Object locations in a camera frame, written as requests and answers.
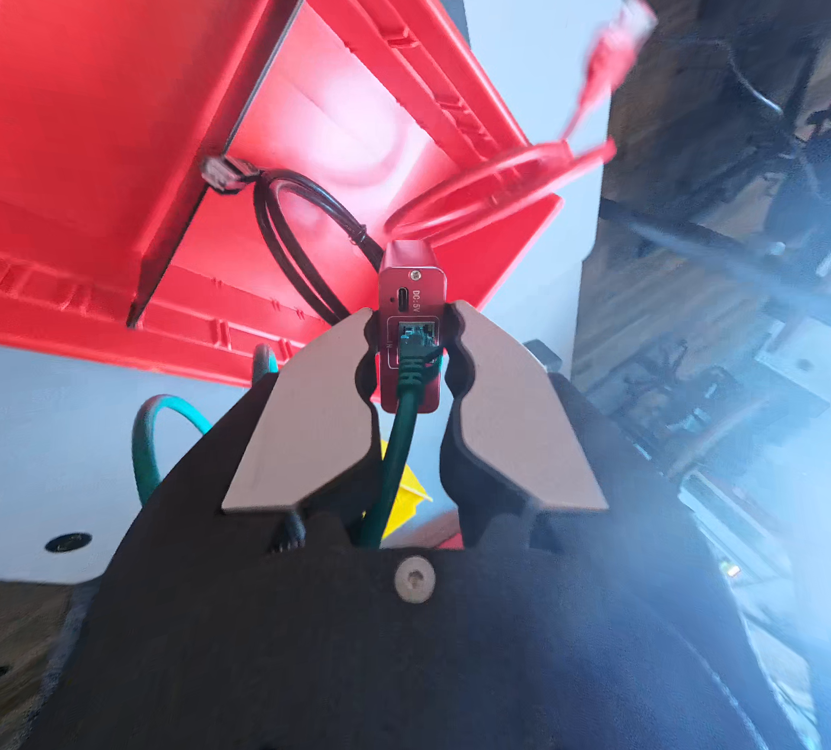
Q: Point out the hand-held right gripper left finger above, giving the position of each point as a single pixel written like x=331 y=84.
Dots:
x=311 y=432

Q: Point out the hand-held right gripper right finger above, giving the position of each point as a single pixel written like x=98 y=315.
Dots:
x=519 y=432

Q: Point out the yellow plastic bin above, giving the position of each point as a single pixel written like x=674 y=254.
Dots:
x=406 y=496

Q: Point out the red metal port box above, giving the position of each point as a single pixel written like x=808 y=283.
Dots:
x=412 y=289

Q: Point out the red plastic bin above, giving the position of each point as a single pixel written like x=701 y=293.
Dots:
x=97 y=81

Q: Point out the black table grommet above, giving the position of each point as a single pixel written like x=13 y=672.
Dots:
x=68 y=543

